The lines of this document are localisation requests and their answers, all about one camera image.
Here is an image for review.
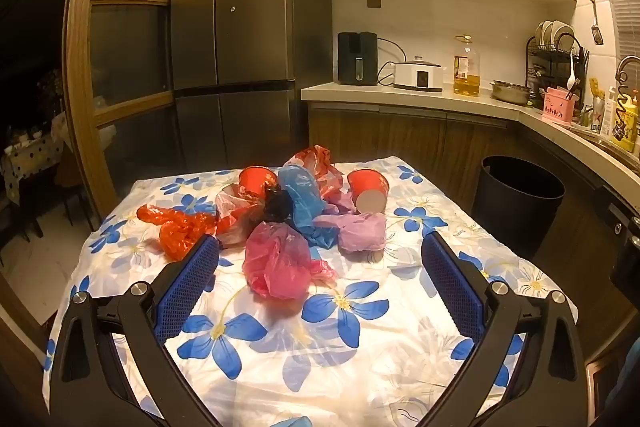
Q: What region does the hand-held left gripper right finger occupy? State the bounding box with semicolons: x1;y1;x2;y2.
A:
421;231;588;427

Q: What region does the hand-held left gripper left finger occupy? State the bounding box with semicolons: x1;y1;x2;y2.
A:
50;234;221;427

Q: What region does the orange plastic bag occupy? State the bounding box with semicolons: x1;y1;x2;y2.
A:
136;204;218;262

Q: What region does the clear red-printed plastic bag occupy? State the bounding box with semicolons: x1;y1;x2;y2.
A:
215;184;266;249

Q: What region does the pink plastic bag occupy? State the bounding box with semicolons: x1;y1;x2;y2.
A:
243;222;337;300

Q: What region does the black trash bin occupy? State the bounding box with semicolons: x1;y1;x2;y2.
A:
472;155;566;260

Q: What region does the light purple plastic bag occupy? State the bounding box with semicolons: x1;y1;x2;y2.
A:
312;211;388;254

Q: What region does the black plastic bag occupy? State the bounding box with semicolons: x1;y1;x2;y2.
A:
264;187;297;223

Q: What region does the red paper cup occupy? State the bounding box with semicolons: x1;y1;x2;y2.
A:
347;168;391;214
238;166;278;198

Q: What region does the blue plastic glove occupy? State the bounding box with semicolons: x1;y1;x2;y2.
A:
277;164;342;249

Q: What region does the red plastic bag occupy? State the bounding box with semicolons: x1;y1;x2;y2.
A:
290;146;347;208

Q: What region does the blue floral tablecloth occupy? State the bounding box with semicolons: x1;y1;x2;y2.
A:
42;159;578;427

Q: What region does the black built-in appliance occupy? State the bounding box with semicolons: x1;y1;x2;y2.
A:
595;187;640;308

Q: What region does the steel bowl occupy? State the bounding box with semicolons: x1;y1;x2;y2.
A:
490;80;533;106

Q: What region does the kitchen countertop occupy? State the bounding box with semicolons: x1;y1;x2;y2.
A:
301;83;640;202

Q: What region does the polka dot dining table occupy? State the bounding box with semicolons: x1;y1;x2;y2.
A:
0;114;68;192

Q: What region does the pink utensil holder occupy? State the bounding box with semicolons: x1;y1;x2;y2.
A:
544;87;583;125

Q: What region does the white electric cooker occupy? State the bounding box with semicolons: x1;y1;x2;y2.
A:
392;56;445;92

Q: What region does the cooking oil bottle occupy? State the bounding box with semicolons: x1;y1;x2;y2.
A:
453;35;482;96

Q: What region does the drink can with red star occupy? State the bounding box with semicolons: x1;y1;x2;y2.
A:
587;96;606;135

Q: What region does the black dish rack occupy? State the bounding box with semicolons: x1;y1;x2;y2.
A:
525;21;590;105

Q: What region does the yellow detergent bottle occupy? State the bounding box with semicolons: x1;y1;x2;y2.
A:
610;89;640;152

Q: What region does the black air fryer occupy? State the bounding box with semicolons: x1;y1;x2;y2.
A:
337;32;378;86

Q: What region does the wooden framed glass door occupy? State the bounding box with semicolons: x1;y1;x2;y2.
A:
62;0;211;218

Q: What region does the dark grey refrigerator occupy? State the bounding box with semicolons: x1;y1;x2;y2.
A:
170;0;333;172

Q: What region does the steel kitchen faucet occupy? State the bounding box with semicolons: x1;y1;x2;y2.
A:
615;56;640;128

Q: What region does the hanging slotted spatula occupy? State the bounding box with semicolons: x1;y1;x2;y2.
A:
587;0;604;45

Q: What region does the black coiled sprayer hose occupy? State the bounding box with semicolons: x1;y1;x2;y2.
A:
615;72;632;138

